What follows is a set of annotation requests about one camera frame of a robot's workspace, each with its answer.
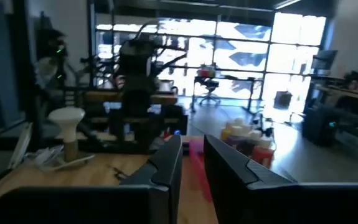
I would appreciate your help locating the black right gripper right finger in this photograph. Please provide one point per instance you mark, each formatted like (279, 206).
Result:
(275, 205)

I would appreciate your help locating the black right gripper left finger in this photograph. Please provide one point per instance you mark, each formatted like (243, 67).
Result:
(119, 205)

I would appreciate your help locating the large red paint bottle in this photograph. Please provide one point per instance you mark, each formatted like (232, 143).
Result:
(262, 155)

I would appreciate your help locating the large black paint bottle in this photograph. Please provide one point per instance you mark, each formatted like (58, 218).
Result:
(255, 137)

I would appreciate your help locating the large purple paint bottle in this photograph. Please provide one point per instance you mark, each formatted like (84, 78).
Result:
(239, 141)

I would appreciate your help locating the large yellow paint bottle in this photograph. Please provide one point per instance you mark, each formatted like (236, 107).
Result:
(225, 133)

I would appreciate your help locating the black background robot arm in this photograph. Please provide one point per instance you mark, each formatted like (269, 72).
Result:
(52, 53)

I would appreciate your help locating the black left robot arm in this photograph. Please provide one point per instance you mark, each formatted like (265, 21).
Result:
(135, 81)

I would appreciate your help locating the black computer tower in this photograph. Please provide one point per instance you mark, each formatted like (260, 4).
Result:
(318, 126)

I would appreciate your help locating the white globe desk lamp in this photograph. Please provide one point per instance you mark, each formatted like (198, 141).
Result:
(66, 119)

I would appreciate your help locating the wooden background table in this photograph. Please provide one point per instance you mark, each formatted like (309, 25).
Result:
(163, 99)

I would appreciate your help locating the white flat panel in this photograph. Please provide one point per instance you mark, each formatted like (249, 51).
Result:
(20, 146)

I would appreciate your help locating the black office chair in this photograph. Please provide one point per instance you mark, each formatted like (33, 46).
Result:
(210, 90)

